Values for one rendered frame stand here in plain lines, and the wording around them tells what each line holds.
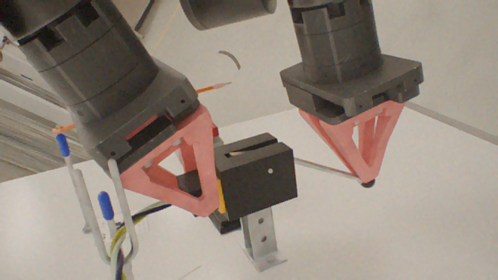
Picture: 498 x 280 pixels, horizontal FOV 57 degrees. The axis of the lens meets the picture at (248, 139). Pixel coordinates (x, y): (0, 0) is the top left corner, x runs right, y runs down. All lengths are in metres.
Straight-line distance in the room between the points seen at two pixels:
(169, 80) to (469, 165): 0.33
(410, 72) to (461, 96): 1.51
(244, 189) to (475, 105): 1.51
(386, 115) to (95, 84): 0.21
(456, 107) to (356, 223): 1.45
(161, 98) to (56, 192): 0.33
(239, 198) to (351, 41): 0.13
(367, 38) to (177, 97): 0.15
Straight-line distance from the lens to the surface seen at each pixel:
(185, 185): 0.32
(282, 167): 0.32
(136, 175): 0.27
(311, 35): 0.32
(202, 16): 0.34
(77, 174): 0.22
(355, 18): 0.32
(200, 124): 0.27
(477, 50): 1.92
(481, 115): 1.75
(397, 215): 0.41
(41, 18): 0.25
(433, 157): 0.51
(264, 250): 0.37
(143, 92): 0.26
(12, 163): 1.09
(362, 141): 0.39
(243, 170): 0.31
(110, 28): 0.26
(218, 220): 0.41
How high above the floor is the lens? 1.29
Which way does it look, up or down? 27 degrees down
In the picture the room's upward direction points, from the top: 62 degrees counter-clockwise
